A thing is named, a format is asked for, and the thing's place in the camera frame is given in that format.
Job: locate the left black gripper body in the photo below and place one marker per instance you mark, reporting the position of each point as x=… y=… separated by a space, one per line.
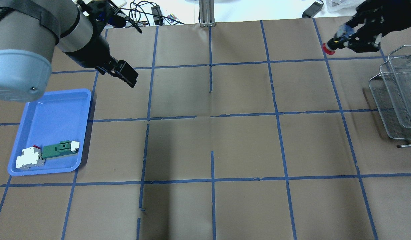
x=92 y=52

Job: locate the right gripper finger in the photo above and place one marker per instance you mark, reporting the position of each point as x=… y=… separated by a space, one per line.
x=352 y=23
x=365 y=44

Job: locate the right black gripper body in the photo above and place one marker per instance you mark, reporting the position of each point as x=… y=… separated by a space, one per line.
x=380 y=28

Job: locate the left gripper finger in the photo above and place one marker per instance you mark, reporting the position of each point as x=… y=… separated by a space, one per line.
x=122 y=70

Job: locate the red emergency stop button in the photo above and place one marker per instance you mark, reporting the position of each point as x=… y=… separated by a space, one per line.
x=339 y=40

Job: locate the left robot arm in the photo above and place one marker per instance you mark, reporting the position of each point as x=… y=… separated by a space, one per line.
x=30 y=30

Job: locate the black power adapter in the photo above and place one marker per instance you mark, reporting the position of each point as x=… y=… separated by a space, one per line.
x=157 y=15

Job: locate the blue plastic tray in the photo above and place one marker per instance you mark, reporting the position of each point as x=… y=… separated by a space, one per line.
x=57 y=116

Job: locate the colourful remote control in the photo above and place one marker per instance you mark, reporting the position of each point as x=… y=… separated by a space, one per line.
x=171 y=19

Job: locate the green terminal block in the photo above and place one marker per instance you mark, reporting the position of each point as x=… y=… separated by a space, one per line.
x=59 y=150

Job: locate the white circuit breaker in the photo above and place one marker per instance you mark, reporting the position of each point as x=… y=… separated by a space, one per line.
x=30 y=157

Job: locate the aluminium frame post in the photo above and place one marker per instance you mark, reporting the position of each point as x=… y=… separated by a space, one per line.
x=206 y=13

